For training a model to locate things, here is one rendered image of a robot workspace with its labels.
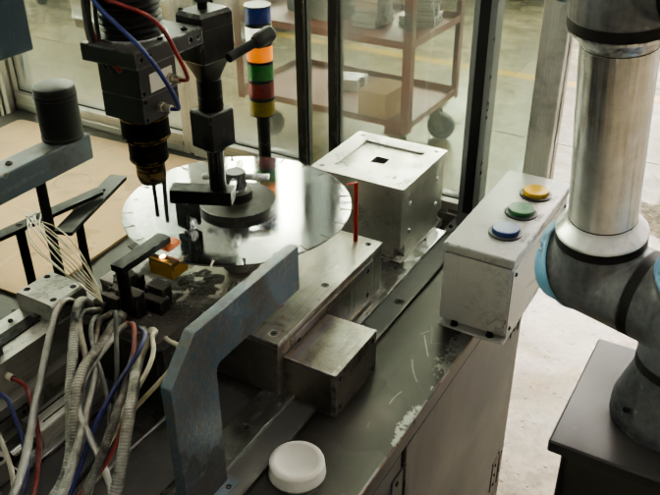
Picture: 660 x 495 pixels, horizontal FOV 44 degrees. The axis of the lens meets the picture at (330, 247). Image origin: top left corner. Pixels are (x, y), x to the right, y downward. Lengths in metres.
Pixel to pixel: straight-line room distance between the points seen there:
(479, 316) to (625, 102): 0.43
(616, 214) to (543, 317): 1.61
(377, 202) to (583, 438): 0.51
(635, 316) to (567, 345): 1.47
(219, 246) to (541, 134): 0.61
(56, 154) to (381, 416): 0.57
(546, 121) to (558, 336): 1.25
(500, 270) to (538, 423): 1.11
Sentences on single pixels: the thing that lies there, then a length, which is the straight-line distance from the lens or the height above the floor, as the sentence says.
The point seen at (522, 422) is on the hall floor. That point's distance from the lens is 2.24.
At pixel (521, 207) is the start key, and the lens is 1.29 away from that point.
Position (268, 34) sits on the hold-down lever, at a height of 1.22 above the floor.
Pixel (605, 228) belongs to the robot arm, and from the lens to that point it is 1.05.
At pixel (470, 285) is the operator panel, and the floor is 0.84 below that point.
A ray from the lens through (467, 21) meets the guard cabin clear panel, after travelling 1.43.
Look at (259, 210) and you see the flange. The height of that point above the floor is 0.96.
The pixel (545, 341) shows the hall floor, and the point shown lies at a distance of 2.53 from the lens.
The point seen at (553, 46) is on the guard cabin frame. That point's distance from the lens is 1.37.
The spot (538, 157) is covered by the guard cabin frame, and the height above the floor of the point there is 0.92.
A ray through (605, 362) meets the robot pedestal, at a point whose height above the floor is 0.75.
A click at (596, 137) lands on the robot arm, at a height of 1.13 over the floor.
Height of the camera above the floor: 1.50
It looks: 31 degrees down
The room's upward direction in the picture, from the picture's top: straight up
